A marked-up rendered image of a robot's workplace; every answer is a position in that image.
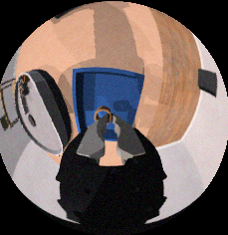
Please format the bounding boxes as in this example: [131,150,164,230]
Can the blue crate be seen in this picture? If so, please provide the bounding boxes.
[72,67,144,141]

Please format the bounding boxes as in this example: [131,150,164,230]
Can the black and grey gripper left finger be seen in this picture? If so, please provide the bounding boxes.
[56,114,110,182]

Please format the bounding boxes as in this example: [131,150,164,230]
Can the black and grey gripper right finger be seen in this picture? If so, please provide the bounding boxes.
[112,114,167,180]

